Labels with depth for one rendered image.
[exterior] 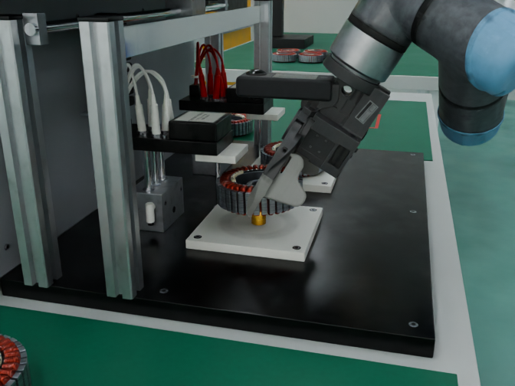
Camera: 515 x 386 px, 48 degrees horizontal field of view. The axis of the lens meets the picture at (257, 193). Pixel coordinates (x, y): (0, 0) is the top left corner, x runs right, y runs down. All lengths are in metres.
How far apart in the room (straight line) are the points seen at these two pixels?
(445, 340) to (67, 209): 0.50
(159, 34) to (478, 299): 1.80
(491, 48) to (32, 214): 0.48
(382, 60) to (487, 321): 1.58
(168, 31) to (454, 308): 0.44
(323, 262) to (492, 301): 1.61
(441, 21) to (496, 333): 1.58
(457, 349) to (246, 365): 0.21
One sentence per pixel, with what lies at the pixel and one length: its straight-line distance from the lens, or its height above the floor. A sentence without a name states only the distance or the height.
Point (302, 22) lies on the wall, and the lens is 6.10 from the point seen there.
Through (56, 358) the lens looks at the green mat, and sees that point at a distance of 0.59.
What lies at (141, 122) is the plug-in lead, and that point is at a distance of 0.75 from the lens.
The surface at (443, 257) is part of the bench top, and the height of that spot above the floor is 0.75.
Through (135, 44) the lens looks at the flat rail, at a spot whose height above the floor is 1.02.
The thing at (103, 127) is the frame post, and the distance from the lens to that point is 0.57.
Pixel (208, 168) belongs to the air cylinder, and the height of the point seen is 0.78.
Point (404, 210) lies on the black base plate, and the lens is 0.86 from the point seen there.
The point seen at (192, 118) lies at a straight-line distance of 0.73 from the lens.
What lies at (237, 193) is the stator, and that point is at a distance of 0.69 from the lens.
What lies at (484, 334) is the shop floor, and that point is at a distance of 2.07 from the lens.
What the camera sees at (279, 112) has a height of 0.88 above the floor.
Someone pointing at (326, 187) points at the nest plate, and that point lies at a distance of 0.90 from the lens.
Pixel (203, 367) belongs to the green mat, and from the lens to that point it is 0.55.
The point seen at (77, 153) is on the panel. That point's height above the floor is 0.86.
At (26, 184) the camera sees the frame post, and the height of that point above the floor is 0.89.
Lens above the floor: 1.08
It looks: 20 degrees down
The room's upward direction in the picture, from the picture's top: straight up
